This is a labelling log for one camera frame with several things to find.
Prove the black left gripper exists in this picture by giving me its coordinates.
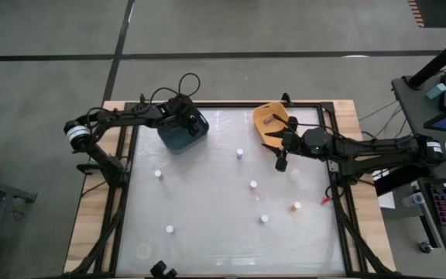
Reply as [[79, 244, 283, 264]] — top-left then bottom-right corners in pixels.
[[166, 94, 204, 138]]

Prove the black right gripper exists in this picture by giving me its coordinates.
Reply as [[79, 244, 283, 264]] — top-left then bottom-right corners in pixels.
[[261, 115, 330, 173]]

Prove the teal plastic bin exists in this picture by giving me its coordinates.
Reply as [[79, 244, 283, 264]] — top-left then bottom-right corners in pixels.
[[156, 108, 210, 154]]

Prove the yellow plastic bin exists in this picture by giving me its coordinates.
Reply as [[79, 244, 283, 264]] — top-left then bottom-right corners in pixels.
[[252, 101, 296, 150]]

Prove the white paper sheet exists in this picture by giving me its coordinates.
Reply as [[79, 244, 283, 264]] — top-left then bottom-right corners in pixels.
[[377, 191, 396, 210]]

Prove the dark grey workstation desk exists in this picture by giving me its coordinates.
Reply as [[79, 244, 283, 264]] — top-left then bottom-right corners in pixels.
[[391, 73, 446, 278]]

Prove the clear plastic water bottle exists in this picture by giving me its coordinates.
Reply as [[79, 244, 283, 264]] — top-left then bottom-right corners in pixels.
[[400, 192, 426, 208]]

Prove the black bulky object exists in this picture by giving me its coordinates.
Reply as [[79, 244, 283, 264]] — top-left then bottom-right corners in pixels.
[[149, 260, 179, 279]]

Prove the small teal box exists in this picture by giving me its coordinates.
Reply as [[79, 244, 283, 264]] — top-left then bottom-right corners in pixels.
[[425, 82, 446, 100]]

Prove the black slanted pole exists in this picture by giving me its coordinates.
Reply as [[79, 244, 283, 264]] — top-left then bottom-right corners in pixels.
[[407, 27, 446, 90]]

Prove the orange striped dark mat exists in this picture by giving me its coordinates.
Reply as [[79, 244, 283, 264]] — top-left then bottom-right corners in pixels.
[[407, 0, 446, 29]]

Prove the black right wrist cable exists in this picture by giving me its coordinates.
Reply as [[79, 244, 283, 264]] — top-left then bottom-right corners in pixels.
[[271, 113, 348, 140]]

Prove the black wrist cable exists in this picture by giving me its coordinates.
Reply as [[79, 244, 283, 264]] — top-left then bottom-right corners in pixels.
[[271, 113, 348, 140], [139, 72, 202, 108]]

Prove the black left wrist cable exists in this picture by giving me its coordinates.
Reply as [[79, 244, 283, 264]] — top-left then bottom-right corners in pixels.
[[139, 72, 202, 108]]

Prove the black aluminium rig frame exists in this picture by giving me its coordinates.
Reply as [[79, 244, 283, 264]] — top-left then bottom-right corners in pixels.
[[63, 92, 399, 279]]

